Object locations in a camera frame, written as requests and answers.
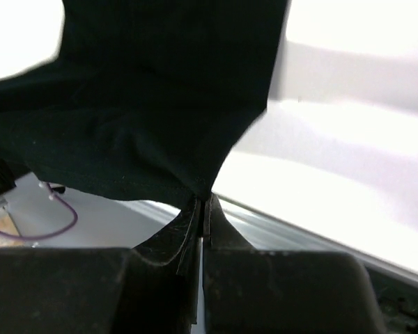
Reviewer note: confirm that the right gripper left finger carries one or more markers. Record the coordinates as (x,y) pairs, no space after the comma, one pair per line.
(151,288)

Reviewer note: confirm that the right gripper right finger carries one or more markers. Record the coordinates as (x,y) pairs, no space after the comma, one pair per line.
(247,290)

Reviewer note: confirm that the black t shirt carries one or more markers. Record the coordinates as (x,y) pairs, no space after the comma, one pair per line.
(145,99)

